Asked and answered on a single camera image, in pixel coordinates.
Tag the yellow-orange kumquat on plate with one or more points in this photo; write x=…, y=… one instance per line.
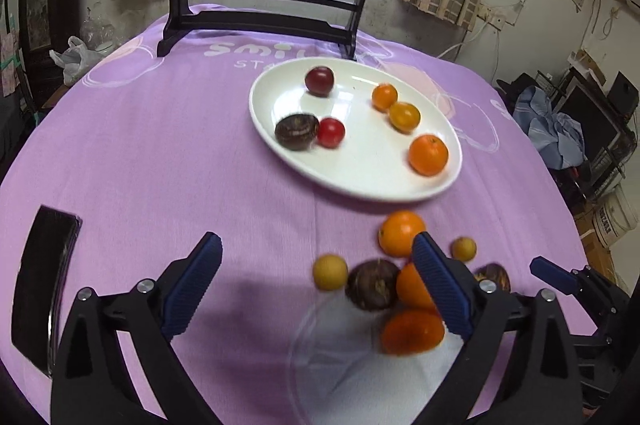
x=404, y=117

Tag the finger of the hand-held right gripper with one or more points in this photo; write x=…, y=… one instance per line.
x=550, y=271

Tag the small orange tomato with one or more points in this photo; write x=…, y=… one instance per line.
x=384, y=97

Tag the blue cloth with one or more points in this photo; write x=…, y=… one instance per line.
x=550, y=125

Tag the small red cherry tomato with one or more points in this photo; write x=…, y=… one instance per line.
x=331, y=133

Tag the yellow round fruit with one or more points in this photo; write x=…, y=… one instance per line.
x=330, y=272

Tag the purple tablecloth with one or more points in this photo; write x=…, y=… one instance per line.
x=175, y=155

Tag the white oval plate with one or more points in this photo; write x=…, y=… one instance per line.
x=370, y=165

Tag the black monitor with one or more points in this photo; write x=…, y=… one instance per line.
x=590, y=115

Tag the cardboard box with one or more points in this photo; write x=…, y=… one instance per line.
x=589, y=62

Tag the black speaker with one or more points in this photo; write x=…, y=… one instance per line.
x=624, y=94

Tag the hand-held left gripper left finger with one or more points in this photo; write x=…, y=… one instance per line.
x=192, y=290

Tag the orange mandarin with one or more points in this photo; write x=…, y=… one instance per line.
x=412, y=287
x=428, y=155
x=411, y=332
x=397, y=232

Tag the small yellow longan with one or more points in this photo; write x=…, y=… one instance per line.
x=463, y=249

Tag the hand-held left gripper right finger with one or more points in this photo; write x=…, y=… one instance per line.
x=442, y=287

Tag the white bucket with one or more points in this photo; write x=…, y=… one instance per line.
x=617, y=217

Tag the dark red tomato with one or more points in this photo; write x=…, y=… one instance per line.
x=320, y=81

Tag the black smartphone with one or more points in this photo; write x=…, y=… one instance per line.
x=42, y=290

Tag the black bag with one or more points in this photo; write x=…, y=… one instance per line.
x=517, y=86

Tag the white plastic bag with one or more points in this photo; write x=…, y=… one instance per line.
x=75, y=57

